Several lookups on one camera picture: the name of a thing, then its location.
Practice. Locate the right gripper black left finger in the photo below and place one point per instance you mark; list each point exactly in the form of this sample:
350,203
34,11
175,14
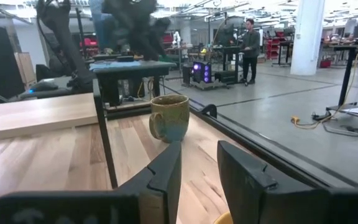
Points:
154,186

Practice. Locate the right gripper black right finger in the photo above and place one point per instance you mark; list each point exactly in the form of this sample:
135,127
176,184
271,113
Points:
247,186

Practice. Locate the yellow cup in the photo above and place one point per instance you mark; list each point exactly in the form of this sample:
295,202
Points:
224,219

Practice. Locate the green blue glazed mug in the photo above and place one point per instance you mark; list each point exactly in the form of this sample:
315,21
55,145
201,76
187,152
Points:
169,118

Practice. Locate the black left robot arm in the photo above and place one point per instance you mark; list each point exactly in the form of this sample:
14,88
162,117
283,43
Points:
64,46

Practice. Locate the red shelf rack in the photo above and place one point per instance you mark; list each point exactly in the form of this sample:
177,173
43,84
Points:
273,46

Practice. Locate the grey computer desk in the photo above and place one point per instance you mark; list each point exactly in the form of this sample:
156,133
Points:
154,67

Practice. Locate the computer tower purple lights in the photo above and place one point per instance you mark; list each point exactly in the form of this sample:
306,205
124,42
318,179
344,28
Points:
202,72

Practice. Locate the blue desk mat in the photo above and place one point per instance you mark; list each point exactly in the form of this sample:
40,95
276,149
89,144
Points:
113,65

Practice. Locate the black standing desk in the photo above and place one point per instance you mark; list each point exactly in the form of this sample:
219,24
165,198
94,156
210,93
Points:
228,49
346,71

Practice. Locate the red bin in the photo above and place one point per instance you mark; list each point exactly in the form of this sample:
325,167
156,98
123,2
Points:
325,63

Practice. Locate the light wooden tray board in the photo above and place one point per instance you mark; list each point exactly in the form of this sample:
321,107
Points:
26,115

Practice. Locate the black computer mouse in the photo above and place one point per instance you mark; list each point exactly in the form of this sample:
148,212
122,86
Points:
43,86

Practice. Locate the white pillar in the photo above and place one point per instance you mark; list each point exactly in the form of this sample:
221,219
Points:
306,37

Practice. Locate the black aluminium table frame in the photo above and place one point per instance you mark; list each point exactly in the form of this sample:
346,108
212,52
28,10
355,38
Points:
228,127

